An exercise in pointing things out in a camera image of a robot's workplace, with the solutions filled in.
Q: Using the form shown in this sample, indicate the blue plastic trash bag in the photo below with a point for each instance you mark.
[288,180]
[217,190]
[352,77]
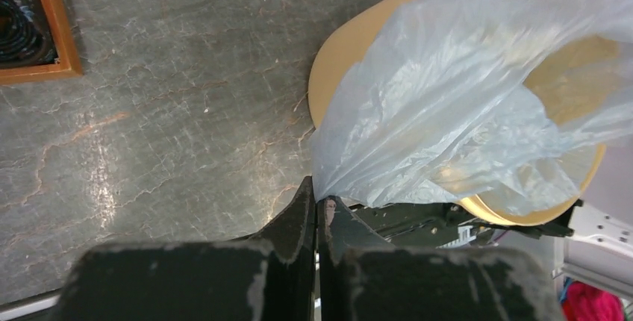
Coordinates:
[502,99]

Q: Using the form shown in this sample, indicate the yellow trash bin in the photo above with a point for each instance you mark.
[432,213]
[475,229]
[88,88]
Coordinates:
[349,43]

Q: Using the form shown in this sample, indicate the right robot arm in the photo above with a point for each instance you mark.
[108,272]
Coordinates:
[599,251]

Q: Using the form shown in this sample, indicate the orange compartment tray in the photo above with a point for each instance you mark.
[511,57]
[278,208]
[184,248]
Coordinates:
[67,63]

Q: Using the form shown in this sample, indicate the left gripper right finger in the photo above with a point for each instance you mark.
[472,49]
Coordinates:
[364,277]

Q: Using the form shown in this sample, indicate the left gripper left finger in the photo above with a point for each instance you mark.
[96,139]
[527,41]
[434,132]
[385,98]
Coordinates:
[268,275]

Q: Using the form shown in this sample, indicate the pink object at edge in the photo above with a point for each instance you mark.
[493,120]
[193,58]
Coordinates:
[583,302]

